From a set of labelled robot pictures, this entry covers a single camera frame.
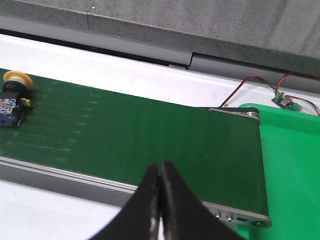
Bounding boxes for yellow mushroom push button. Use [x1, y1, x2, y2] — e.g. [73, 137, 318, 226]
[0, 70, 34, 127]

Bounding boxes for green conveyor belt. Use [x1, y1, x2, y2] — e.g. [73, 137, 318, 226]
[0, 76, 269, 216]

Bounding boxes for green plastic tray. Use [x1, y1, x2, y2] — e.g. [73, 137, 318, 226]
[238, 103, 320, 240]

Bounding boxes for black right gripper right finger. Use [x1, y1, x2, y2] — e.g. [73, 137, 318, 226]
[160, 160, 243, 240]

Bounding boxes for aluminium conveyor frame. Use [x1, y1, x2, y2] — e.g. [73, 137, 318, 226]
[0, 107, 272, 228]

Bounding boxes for grey speckled stone counter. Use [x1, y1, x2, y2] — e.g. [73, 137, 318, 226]
[0, 0, 320, 76]

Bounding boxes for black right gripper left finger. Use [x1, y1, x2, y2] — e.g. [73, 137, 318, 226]
[91, 163, 160, 240]

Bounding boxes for small green circuit board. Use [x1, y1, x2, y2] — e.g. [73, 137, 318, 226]
[271, 92, 305, 113]

